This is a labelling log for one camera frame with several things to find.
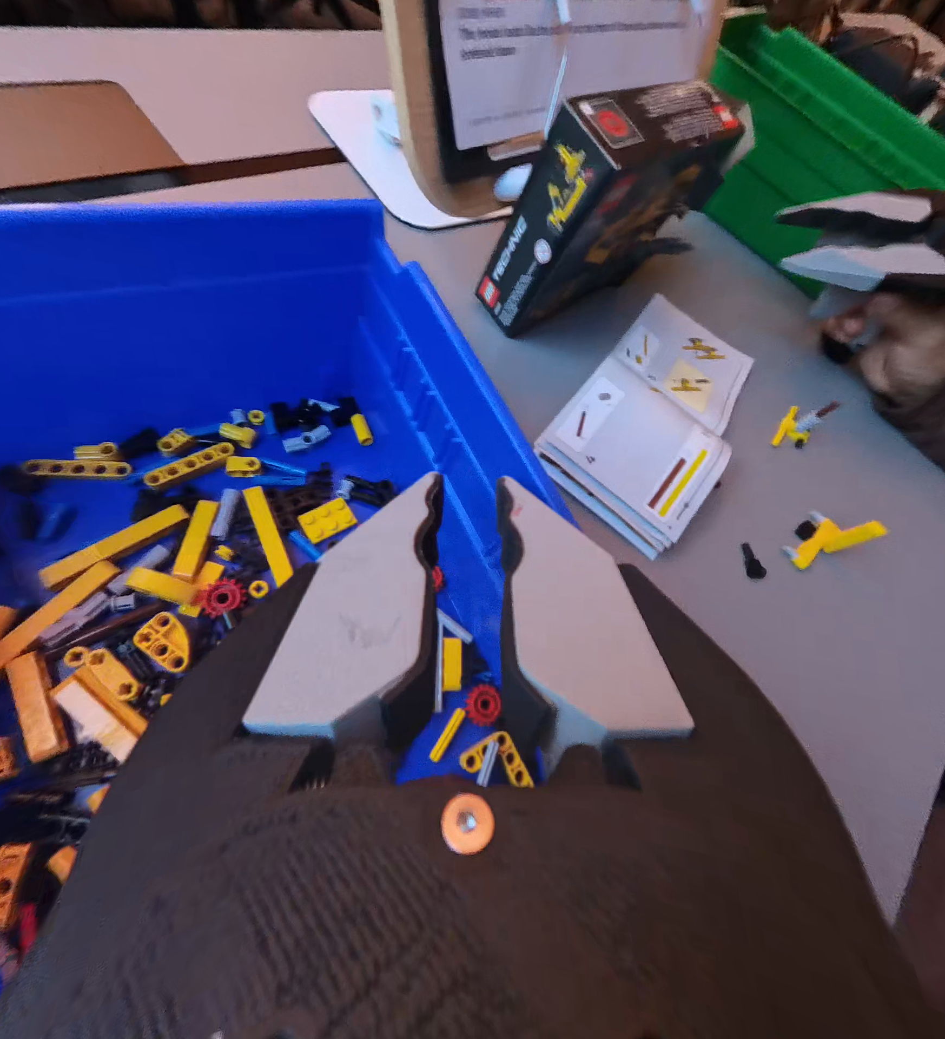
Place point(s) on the pile of lego pieces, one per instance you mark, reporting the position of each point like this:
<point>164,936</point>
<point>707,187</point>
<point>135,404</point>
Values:
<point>164,552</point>

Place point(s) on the person's right hand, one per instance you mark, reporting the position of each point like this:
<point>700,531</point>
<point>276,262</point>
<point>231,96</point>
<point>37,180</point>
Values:
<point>918,341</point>

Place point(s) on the blue plastic bin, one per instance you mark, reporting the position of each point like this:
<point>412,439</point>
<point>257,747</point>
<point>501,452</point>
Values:
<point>156,325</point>

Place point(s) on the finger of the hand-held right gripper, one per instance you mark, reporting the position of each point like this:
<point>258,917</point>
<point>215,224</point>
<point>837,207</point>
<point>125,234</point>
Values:
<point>878,264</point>
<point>886,209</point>

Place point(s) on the wood-framed monitor with stand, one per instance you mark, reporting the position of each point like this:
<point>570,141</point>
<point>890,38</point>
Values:
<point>505,73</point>

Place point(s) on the yellow lego axle assembly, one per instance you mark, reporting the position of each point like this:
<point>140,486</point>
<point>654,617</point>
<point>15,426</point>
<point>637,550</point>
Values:
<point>837,537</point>

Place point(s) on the black lego set box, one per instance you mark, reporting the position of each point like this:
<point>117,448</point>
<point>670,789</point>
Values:
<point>586,227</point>

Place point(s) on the white computer mouse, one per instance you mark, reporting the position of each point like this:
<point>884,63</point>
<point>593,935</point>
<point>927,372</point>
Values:
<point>513,183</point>

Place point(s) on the black lego pin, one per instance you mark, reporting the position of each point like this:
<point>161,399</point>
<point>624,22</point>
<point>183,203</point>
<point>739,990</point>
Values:
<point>753,562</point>

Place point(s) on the lego instruction booklet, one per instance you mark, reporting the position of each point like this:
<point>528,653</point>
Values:
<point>643,454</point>

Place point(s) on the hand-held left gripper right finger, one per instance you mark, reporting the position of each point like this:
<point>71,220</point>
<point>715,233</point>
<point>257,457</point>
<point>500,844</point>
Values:
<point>594,641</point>

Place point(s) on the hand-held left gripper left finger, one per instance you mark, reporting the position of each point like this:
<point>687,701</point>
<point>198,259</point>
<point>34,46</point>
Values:
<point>342,641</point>

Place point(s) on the green plastic bin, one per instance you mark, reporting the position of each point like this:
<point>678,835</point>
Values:
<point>813,138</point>

